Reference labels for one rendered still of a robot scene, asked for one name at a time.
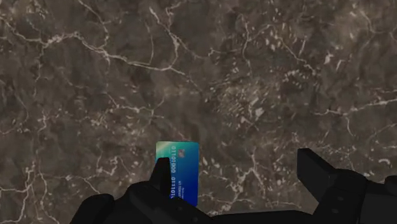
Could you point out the blue green bank card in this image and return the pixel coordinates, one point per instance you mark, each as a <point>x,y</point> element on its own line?
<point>185,169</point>

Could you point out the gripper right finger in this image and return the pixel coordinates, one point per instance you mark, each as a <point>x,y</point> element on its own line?
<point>335,189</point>

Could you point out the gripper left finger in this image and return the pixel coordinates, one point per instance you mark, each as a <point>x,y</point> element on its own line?
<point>149,201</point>

